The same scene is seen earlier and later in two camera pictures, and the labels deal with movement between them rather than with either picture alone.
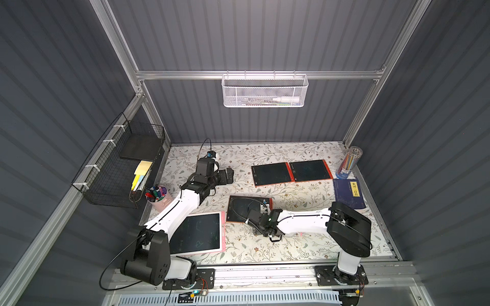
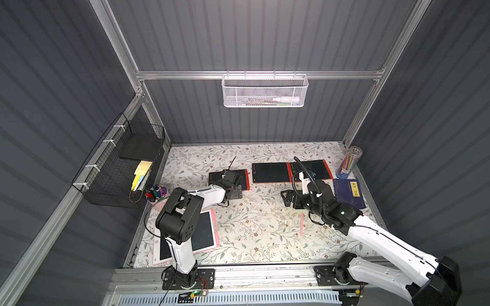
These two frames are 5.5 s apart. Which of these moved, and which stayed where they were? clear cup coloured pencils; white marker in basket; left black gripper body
Moved: left black gripper body
Stayed: clear cup coloured pencils; white marker in basket
